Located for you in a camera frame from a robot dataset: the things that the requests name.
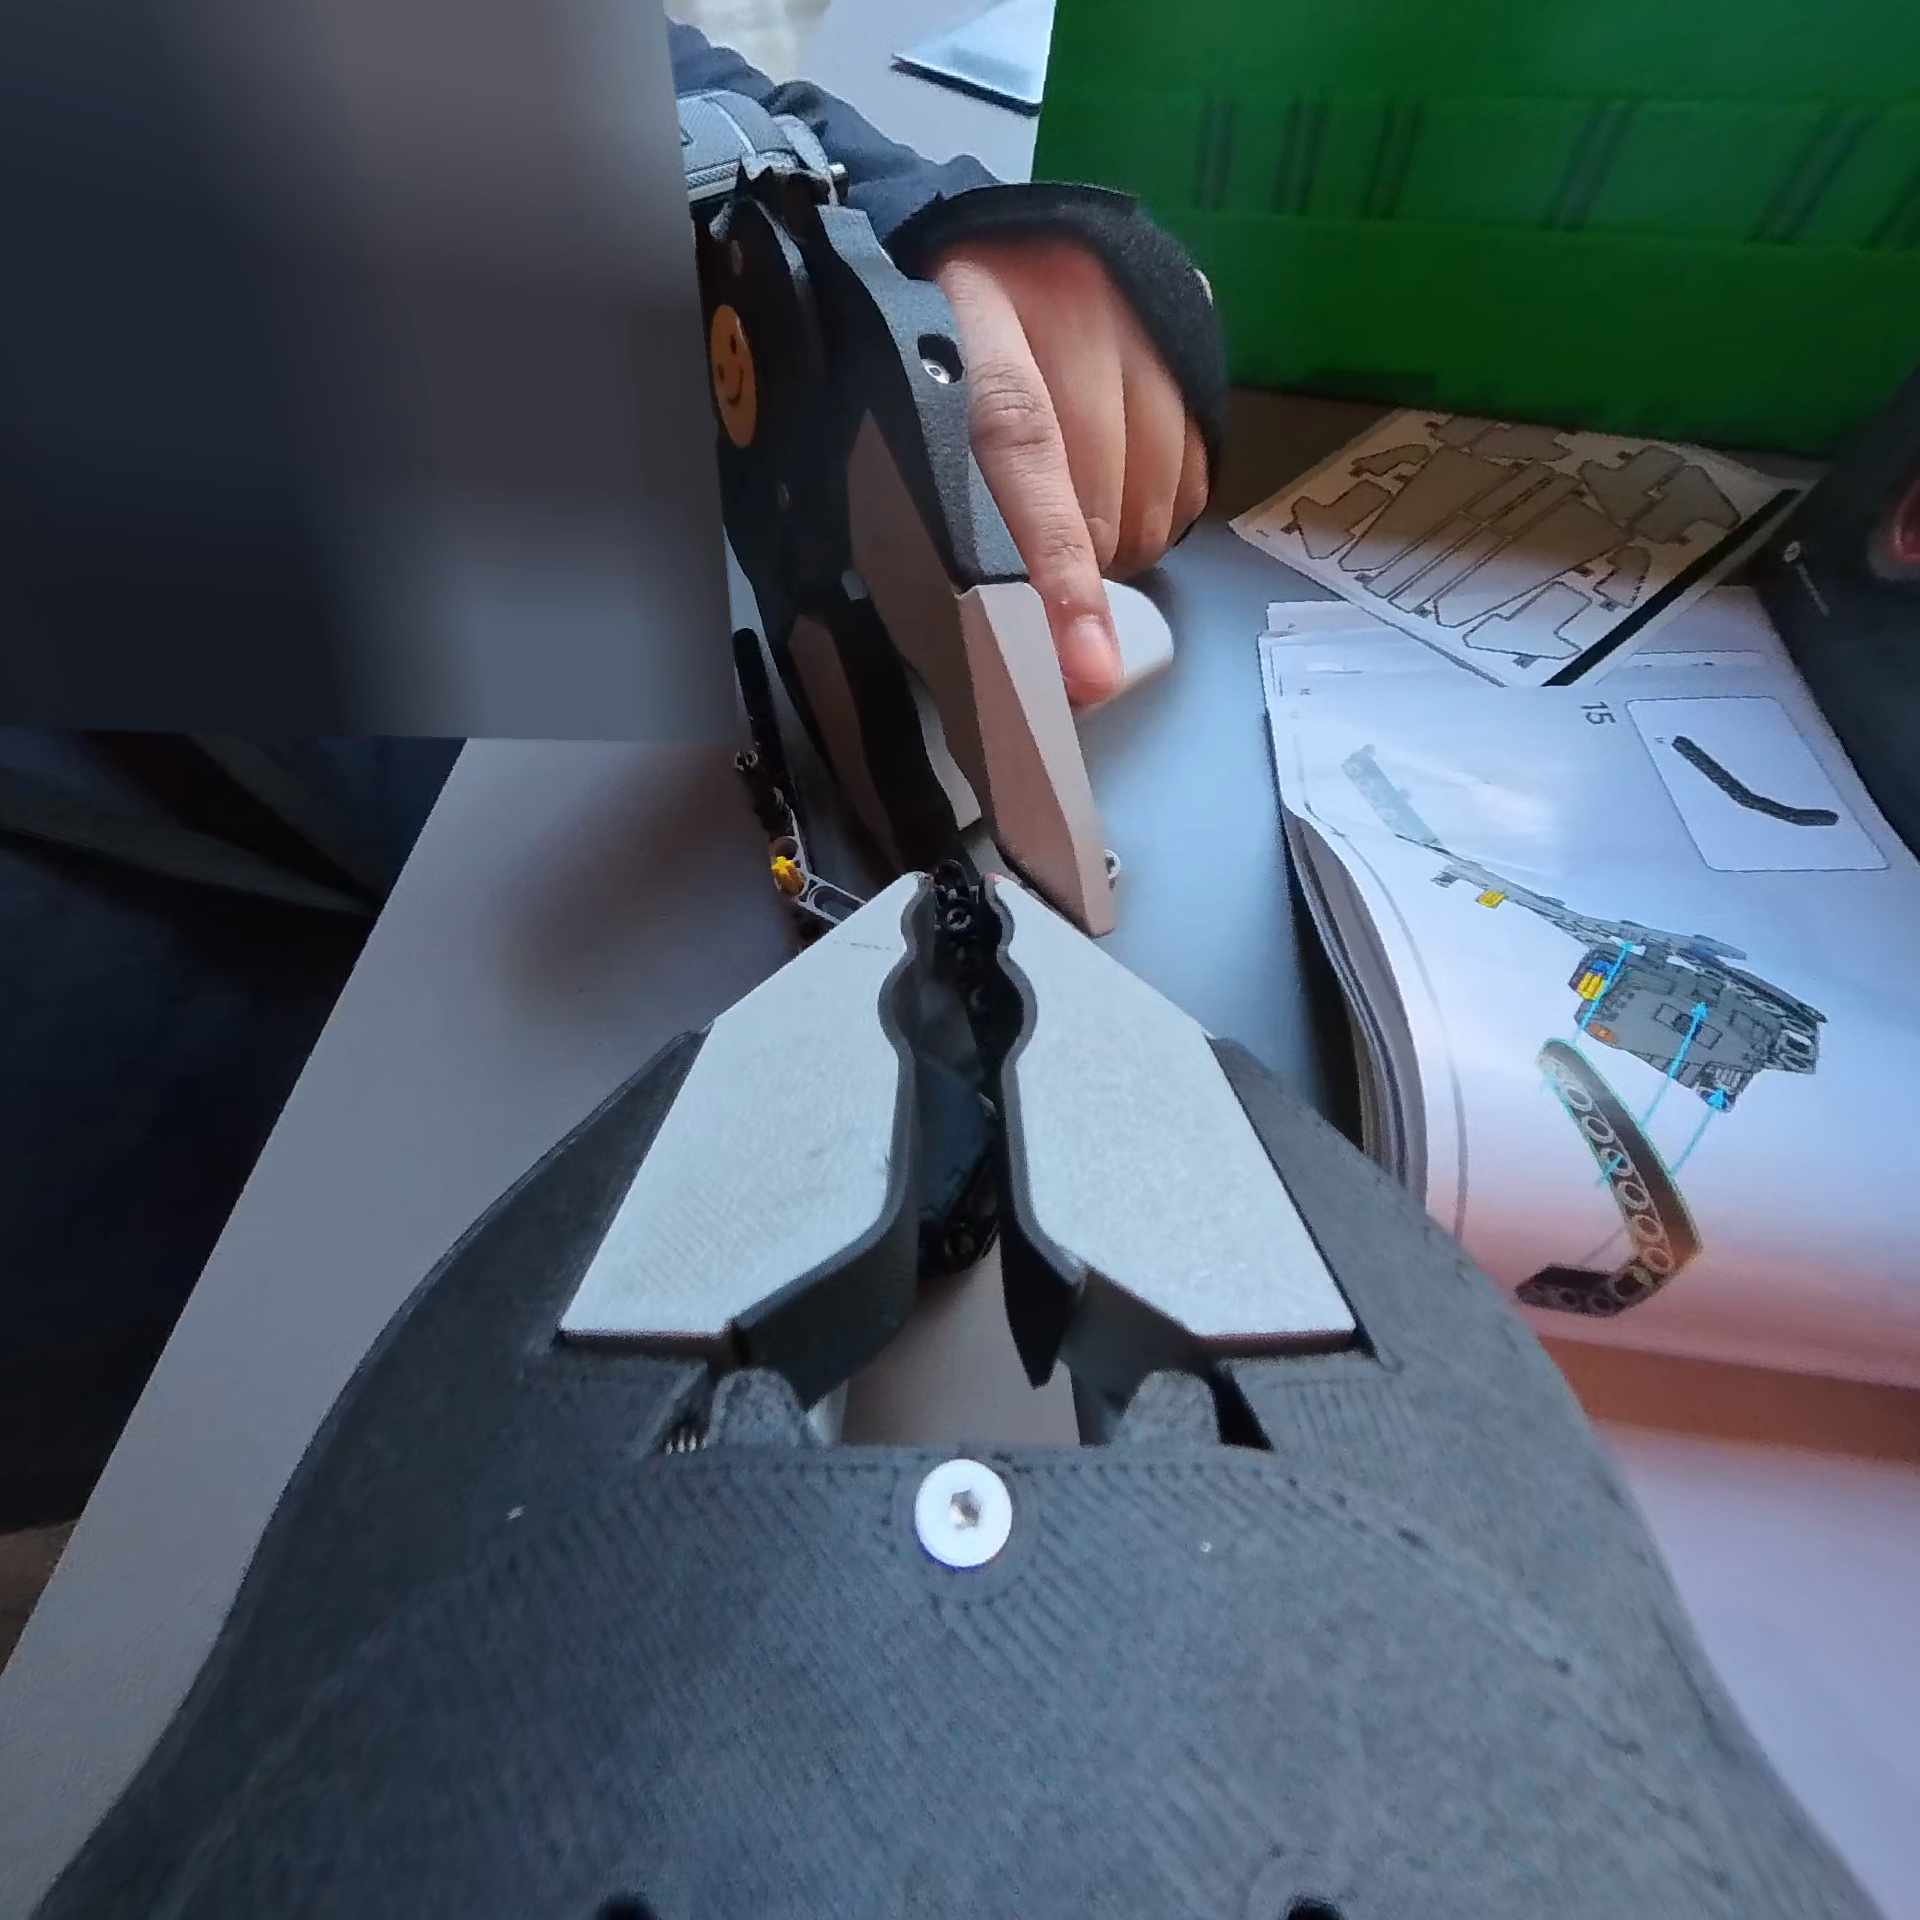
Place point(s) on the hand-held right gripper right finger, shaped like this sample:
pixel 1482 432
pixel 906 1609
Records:
pixel 1185 1185

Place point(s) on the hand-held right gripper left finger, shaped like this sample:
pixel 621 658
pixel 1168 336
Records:
pixel 750 1171

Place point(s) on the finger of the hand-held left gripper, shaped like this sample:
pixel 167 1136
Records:
pixel 821 660
pixel 1037 750

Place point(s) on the long black lego beam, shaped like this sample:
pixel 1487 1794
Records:
pixel 961 931

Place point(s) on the grey lego assembly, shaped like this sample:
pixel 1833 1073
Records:
pixel 818 897

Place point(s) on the person's left forearm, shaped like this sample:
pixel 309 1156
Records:
pixel 931 164

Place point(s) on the person's left hand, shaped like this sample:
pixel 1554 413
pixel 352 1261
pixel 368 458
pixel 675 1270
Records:
pixel 1050 421

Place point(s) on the white paper sheet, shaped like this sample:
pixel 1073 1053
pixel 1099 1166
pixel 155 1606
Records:
pixel 991 52

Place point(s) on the sticker sheet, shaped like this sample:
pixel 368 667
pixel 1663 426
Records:
pixel 1499 523

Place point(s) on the open instruction booklet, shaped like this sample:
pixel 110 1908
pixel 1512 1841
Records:
pixel 1575 750

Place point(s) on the person's legs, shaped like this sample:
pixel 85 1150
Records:
pixel 150 1124

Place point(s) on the green plastic bin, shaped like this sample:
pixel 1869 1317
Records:
pixel 1499 224

